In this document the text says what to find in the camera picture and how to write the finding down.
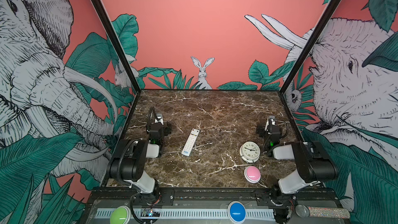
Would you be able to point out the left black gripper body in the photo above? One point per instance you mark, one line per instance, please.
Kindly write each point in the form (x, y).
(158, 129)

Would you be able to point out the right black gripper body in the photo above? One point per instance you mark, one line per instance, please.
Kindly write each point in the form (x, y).
(269, 131)

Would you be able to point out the white remote control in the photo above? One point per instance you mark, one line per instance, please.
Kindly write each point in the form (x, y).
(190, 142)

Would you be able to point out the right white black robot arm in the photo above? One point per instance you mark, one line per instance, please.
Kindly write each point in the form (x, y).
(313, 164)

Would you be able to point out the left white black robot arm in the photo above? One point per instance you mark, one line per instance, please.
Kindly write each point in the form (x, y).
(127, 165)

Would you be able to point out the white round alarm clock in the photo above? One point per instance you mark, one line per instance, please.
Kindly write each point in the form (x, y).
(250, 152)

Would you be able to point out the pink round push button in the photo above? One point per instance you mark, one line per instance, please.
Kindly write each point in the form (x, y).
(252, 174)

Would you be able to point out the small green circuit board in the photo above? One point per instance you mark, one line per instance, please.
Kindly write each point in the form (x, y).
(151, 213)

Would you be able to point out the glittery silver microphone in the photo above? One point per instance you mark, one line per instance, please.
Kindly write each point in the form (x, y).
(321, 212)

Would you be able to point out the blue round push button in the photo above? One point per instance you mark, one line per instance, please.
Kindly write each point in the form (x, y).
(236, 212)

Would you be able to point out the green round push button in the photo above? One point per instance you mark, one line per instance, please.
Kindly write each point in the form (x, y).
(121, 215)

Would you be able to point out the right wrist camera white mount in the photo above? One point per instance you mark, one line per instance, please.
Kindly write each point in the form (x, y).
(270, 122)

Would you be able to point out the black front mounting rail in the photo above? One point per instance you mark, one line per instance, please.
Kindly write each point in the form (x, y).
(167, 196)

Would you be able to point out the white slotted cable duct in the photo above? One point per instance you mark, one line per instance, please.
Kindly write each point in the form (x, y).
(186, 213)

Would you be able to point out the left black frame post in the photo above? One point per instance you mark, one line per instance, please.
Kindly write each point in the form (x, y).
(110, 31)

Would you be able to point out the black frame post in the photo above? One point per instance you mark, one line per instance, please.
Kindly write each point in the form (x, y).
(110, 31)
(319, 28)

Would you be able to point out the right black frame post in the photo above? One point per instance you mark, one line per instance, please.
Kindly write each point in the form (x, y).
(319, 28)

